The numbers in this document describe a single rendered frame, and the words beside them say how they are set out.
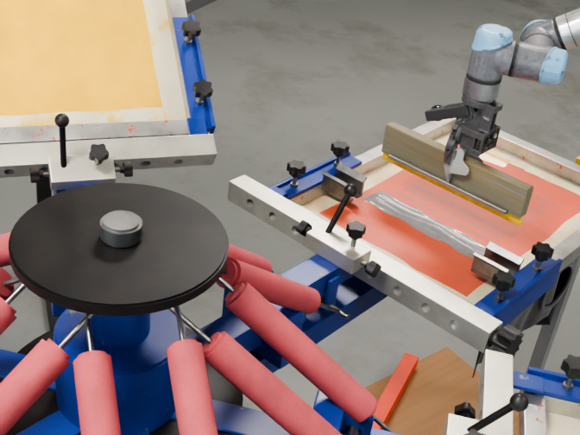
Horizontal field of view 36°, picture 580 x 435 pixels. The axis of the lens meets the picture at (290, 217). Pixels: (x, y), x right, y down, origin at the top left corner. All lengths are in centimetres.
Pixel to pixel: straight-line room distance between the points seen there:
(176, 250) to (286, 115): 344
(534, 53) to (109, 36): 94
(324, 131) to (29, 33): 267
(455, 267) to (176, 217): 82
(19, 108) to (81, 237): 74
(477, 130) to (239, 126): 268
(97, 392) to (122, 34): 113
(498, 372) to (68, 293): 78
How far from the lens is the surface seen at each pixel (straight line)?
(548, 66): 191
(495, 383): 158
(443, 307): 172
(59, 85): 203
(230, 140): 438
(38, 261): 126
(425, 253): 201
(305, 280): 171
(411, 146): 209
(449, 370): 317
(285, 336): 137
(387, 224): 208
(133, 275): 122
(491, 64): 190
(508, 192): 198
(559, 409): 169
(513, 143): 251
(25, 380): 121
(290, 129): 455
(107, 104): 201
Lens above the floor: 206
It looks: 33 degrees down
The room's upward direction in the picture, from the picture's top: 7 degrees clockwise
